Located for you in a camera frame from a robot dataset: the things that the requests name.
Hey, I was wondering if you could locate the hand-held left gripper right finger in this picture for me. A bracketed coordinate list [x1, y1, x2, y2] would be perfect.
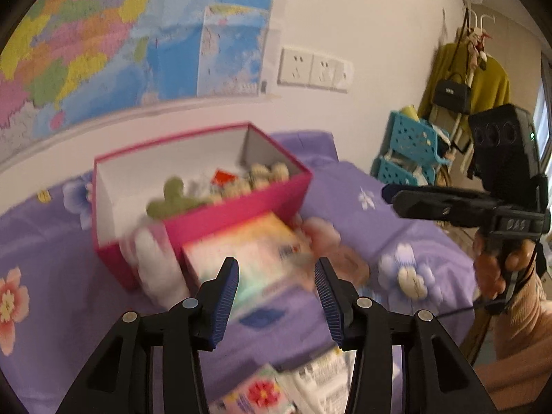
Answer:
[314, 257, 496, 414]

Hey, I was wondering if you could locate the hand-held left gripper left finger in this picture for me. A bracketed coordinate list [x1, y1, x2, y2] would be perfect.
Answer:
[54, 257, 240, 414]

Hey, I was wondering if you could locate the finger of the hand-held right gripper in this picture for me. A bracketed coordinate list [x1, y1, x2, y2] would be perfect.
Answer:
[382, 183, 501, 229]

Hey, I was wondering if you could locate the pastel facial tissue pack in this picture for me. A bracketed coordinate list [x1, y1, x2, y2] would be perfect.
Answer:
[181, 211, 320, 311]

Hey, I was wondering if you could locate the pink cardboard box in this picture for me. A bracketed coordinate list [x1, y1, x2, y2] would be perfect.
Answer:
[91, 121, 313, 292]

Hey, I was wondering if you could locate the green plush toy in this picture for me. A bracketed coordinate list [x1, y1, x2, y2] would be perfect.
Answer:
[147, 176, 212, 220]

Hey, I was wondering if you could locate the red white packet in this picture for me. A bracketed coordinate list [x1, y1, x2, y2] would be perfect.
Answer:
[212, 169, 240, 187]

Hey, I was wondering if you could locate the beige teddy bear keychain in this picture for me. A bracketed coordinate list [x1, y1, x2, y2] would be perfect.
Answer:
[224, 161, 289, 199]

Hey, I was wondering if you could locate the person's right forearm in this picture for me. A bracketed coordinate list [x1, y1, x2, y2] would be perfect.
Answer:
[474, 272, 552, 414]

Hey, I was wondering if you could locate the person's right hand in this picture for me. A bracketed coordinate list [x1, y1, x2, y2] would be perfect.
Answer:
[472, 228, 544, 307]

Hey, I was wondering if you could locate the blue plastic basket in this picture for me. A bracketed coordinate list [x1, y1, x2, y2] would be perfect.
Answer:
[388, 111, 451, 167]
[371, 155, 436, 186]

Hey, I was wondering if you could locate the mustard yellow garment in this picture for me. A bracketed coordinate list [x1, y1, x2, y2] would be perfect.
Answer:
[418, 42, 512, 139]

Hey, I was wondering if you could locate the white cotton pad bag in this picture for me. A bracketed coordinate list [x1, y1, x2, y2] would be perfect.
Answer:
[276, 347, 358, 414]

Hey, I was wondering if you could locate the black handbag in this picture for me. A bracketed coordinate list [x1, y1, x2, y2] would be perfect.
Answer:
[432, 73, 472, 115]

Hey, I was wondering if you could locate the white lotion pump bottle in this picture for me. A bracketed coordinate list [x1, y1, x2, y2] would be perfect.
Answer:
[121, 224, 190, 311]

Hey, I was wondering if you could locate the pink floral tissue pack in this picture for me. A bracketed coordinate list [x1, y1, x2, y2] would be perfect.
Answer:
[211, 364, 298, 414]

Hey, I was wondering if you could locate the purple floral blanket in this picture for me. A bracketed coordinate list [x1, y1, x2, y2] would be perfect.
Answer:
[0, 129, 479, 414]

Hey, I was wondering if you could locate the black cable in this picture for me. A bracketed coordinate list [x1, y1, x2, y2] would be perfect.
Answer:
[435, 241, 544, 363]

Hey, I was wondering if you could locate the white wall switch plate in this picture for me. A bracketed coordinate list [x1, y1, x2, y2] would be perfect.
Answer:
[334, 61, 354, 93]

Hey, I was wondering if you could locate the white wall socket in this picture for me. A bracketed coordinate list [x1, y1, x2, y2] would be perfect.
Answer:
[308, 54, 339, 90]
[278, 47, 313, 87]

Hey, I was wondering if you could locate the colourful wall map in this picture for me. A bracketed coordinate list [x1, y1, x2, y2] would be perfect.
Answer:
[0, 0, 279, 147]

